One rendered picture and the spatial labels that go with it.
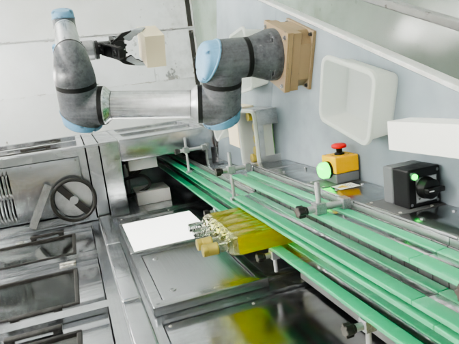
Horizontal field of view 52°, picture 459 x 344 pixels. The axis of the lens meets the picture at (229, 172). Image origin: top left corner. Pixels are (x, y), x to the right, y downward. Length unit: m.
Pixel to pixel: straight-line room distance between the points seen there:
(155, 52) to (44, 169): 0.85
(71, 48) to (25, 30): 3.71
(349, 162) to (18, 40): 4.26
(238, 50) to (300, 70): 0.19
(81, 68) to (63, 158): 1.03
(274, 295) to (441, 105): 0.69
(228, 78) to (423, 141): 0.60
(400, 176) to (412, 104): 0.17
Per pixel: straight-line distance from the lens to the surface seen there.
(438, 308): 0.84
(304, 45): 1.39
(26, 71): 5.11
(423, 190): 1.00
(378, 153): 1.20
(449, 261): 0.83
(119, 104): 1.42
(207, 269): 1.52
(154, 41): 1.87
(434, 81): 1.03
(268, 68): 1.38
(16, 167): 2.39
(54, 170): 2.39
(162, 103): 1.41
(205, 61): 1.33
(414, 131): 0.99
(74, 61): 1.41
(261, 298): 1.38
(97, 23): 5.16
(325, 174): 1.24
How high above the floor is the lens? 1.44
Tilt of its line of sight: 17 degrees down
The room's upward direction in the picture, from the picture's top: 101 degrees counter-clockwise
